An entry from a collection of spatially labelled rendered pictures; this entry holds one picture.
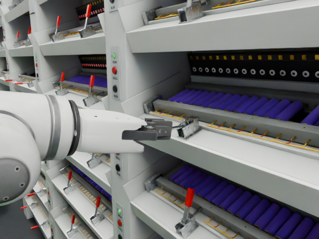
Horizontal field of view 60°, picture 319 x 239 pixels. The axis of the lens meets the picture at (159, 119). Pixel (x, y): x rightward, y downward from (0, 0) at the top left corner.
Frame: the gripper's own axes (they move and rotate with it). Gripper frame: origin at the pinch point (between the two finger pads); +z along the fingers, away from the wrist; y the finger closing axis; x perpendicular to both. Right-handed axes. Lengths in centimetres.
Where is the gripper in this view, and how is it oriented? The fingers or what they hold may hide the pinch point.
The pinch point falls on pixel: (157, 128)
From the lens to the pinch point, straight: 46.3
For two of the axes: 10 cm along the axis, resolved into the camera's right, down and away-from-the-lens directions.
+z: 7.8, 0.3, 6.2
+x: 1.3, -9.8, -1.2
